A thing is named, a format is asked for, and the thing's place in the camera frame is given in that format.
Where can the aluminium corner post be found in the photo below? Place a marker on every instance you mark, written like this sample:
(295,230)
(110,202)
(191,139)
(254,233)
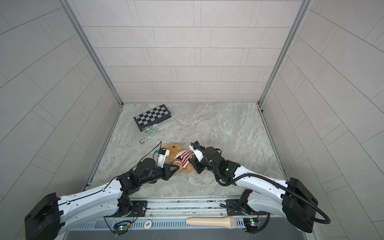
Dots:
(88,47)
(290,38)

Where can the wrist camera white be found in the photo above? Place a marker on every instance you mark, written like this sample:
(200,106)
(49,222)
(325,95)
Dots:
(198,150)
(162,155)

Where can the left aluminium corner post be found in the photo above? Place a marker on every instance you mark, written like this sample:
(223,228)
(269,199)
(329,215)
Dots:
(88,47)

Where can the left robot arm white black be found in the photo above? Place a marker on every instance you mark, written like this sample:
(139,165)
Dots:
(54,215)

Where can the aluminium front rail frame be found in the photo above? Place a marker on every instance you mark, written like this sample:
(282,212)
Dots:
(169,223)

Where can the brown teddy bear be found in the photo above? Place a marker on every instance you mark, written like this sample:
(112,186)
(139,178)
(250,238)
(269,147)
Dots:
(174,150)

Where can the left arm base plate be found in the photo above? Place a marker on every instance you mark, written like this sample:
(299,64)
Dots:
(134,209)

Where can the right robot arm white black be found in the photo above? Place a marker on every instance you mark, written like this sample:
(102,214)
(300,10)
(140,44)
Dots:
(289,199)

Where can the folded black white chessboard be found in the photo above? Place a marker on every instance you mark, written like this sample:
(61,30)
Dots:
(152,117)

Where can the beige cylindrical handle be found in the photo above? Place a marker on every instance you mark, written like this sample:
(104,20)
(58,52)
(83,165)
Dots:
(226,222)

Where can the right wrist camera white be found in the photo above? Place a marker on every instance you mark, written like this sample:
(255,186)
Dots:
(198,150)

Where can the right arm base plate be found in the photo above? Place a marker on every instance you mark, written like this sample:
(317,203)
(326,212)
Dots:
(237,207)

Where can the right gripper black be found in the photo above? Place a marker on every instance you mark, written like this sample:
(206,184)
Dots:
(196,164)

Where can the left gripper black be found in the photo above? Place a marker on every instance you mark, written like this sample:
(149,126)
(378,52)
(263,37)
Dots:
(169,174)

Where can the right green circuit board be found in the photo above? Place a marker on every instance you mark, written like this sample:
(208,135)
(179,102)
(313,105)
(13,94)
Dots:
(251,225)

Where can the small green clear bag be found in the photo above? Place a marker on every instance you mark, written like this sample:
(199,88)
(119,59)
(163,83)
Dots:
(150,132)

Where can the left green circuit board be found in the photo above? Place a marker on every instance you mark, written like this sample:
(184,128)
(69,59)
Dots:
(121,228)

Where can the right aluminium corner post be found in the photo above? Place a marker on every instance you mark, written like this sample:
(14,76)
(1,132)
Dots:
(290,38)

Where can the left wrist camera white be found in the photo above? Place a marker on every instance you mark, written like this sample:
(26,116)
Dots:
(162,155)

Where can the red white striped sweater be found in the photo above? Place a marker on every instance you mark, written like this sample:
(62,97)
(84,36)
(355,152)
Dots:
(182,158)

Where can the green circuit board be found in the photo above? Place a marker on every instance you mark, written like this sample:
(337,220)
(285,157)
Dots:
(121,228)
(251,225)

